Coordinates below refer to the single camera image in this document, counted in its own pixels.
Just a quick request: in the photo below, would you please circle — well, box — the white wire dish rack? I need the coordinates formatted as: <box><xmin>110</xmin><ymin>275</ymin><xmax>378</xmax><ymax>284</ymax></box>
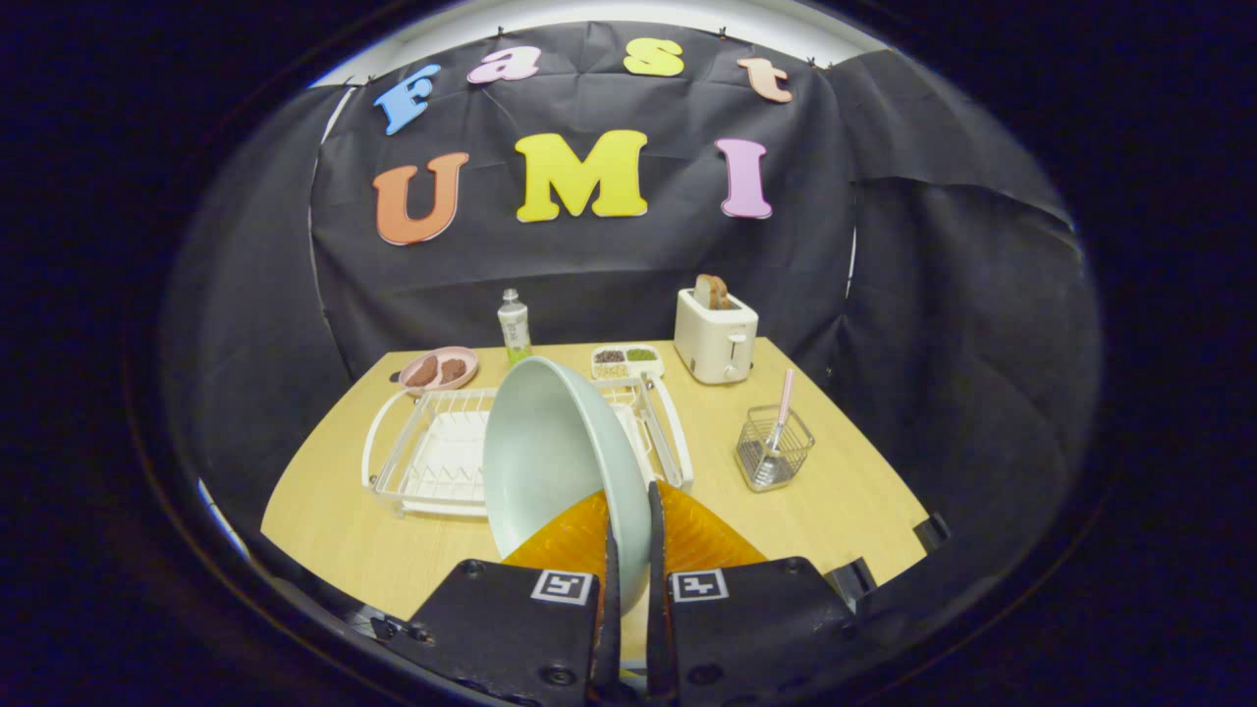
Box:
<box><xmin>360</xmin><ymin>371</ymin><xmax>694</xmax><ymax>518</ymax></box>

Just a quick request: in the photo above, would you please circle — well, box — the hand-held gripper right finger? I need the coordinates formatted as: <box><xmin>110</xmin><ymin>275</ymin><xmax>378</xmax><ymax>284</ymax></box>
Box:
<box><xmin>645</xmin><ymin>479</ymin><xmax>865</xmax><ymax>707</ymax></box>

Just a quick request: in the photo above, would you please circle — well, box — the wire mesh basket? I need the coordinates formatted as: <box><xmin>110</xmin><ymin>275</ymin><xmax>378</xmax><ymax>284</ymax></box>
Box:
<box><xmin>735</xmin><ymin>405</ymin><xmax>816</xmax><ymax>492</ymax></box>

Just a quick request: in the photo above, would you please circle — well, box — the white toaster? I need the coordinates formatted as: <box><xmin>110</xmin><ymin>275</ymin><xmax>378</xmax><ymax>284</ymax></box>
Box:
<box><xmin>674</xmin><ymin>287</ymin><xmax>760</xmax><ymax>385</ymax></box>

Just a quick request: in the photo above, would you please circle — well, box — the black backdrop cloth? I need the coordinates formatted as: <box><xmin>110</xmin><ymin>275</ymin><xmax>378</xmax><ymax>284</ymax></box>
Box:
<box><xmin>157</xmin><ymin>20</ymin><xmax>1106</xmax><ymax>629</ymax></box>

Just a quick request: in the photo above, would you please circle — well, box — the small pink plate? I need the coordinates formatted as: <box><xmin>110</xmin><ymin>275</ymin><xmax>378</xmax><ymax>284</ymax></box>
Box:
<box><xmin>398</xmin><ymin>346</ymin><xmax>480</xmax><ymax>394</ymax></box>

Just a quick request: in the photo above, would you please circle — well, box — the pale green plate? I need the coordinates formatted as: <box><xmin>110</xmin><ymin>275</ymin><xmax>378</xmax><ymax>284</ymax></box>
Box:
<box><xmin>481</xmin><ymin>355</ymin><xmax>652</xmax><ymax>615</ymax></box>

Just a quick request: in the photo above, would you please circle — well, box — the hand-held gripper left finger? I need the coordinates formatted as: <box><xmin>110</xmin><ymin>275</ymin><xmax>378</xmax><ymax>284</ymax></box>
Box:
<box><xmin>373</xmin><ymin>489</ymin><xmax>624</xmax><ymax>707</ymax></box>

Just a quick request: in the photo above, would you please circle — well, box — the small clear bottle green label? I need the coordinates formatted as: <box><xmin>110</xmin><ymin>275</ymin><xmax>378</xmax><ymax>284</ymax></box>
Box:
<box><xmin>497</xmin><ymin>288</ymin><xmax>533</xmax><ymax>366</ymax></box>

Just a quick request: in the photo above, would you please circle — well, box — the white divided condiment dish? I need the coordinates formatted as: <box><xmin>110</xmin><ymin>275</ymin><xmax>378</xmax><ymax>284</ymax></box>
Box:
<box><xmin>590</xmin><ymin>344</ymin><xmax>666</xmax><ymax>382</ymax></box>

